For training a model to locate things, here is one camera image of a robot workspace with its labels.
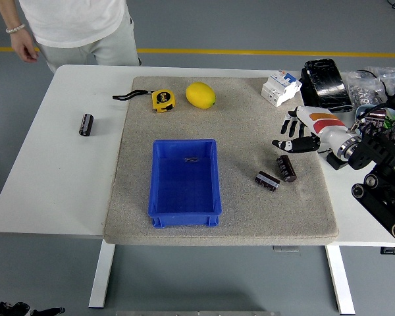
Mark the person's right hand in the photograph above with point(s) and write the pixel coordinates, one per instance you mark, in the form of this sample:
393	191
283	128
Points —
24	47

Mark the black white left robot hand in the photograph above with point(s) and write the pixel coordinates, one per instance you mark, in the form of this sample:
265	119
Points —
6	310

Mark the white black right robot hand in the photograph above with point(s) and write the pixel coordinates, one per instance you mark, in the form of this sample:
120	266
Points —
326	126

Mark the person's right forearm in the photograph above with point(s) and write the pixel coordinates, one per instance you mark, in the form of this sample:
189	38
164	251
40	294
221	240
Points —
10	13

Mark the black table control box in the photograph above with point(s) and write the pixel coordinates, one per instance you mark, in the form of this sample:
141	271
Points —
393	251

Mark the blue plastic box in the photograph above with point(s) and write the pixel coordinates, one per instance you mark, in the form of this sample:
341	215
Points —
184	197

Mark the black plug adapter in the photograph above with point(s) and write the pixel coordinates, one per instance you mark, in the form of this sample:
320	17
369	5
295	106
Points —
335	161

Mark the light blue bowl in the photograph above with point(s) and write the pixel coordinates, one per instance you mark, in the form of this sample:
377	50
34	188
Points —
358	112

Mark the glossy black case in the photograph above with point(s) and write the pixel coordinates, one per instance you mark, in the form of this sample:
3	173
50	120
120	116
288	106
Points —
326	85

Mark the clear bag of metal nuts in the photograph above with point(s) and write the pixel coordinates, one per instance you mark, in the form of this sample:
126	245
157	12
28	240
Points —
362	92

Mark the person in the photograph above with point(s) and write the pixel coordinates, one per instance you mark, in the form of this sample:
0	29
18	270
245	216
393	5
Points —
79	23

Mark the white blue circuit breaker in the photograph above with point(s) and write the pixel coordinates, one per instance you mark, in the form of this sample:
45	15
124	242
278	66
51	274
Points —
279	87

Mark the small green parts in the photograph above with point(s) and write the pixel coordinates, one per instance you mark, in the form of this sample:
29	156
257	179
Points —
389	121

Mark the clear plastic bag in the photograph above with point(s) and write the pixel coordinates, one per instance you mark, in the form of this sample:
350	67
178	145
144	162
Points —
393	77

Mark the white table leg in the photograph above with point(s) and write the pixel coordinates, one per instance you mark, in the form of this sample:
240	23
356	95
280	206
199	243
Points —
340	279
100	279

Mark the grey-brown mat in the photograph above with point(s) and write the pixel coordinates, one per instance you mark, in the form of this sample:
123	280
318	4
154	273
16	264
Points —
250	217

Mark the yellow lemon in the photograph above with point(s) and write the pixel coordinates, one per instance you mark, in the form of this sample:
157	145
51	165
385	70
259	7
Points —
200	95

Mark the yellow tape measure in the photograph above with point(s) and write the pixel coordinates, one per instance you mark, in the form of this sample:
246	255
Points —
163	100

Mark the grey under-table bracket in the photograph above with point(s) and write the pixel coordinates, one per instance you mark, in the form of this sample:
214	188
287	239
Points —
285	249

